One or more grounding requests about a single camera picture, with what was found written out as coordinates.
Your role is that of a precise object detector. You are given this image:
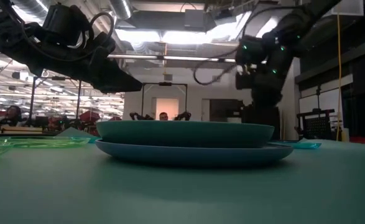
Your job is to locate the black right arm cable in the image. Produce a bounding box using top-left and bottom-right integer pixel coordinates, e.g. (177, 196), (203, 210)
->
(193, 55), (242, 86)

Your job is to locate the large periwinkle blue plastic plate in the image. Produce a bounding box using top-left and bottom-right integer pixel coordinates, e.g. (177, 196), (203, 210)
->
(95, 139), (294, 167)

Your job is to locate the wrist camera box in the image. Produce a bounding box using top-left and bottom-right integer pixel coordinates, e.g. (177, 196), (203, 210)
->
(42, 4), (92, 48)
(235, 73), (254, 90)

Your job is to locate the black wire cart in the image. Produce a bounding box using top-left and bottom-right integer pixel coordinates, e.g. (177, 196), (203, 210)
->
(295, 108), (336, 141)

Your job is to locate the silver ventilation duct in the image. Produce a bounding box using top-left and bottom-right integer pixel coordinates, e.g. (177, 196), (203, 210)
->
(109, 0), (134, 20)

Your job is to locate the wooden bench top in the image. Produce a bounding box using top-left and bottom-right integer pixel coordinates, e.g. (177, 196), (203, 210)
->
(0, 125), (44, 134)

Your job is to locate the yellow hanging cable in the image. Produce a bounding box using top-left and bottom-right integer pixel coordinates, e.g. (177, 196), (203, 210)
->
(335, 14), (343, 141)

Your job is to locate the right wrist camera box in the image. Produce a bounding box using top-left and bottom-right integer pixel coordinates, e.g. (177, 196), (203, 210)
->
(235, 73), (254, 90)

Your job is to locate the long ceiling light strip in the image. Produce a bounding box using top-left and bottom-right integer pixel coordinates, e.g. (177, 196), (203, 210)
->
(107, 54), (238, 63)

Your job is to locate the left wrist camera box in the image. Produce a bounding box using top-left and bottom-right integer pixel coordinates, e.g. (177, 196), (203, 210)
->
(42, 4), (92, 48)

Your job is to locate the grey ceiling box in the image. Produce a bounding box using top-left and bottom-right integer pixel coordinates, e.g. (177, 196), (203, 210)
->
(183, 9), (206, 32)

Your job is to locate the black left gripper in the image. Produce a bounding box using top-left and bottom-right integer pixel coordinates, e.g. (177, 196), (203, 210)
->
(20, 18), (144, 94)

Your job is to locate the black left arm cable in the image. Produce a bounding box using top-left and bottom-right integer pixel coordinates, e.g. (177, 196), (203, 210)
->
(88, 11), (116, 43)

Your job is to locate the black workstation frame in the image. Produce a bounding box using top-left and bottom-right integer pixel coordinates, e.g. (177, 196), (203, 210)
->
(29, 75), (83, 127)

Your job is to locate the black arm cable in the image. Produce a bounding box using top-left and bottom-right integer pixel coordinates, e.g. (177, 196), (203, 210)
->
(193, 55), (242, 86)
(88, 11), (116, 43)

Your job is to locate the black gantry frame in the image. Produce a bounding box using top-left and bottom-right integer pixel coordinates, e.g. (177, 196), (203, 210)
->
(141, 82), (188, 121)

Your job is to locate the transparent blue plastic plate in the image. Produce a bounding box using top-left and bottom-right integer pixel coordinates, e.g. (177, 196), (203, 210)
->
(268, 141), (322, 150)

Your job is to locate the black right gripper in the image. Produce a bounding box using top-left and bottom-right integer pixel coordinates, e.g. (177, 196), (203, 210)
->
(250, 73), (284, 108)

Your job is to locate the black cabinet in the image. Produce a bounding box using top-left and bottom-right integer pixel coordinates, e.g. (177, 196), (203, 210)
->
(240, 105), (282, 141)

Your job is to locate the red machine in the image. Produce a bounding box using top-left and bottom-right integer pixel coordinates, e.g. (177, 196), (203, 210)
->
(78, 110), (101, 125)

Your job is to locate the teal plastic plate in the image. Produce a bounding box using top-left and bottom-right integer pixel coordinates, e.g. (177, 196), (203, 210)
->
(95, 120), (275, 149)

